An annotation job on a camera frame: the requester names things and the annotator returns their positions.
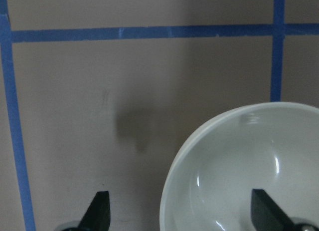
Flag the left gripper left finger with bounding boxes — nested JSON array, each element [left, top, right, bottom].
[[56, 191, 111, 231]]

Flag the white bowl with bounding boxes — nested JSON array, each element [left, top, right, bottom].
[[159, 102, 319, 231]]

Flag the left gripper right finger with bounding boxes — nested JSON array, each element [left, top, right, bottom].
[[251, 188, 319, 231]]

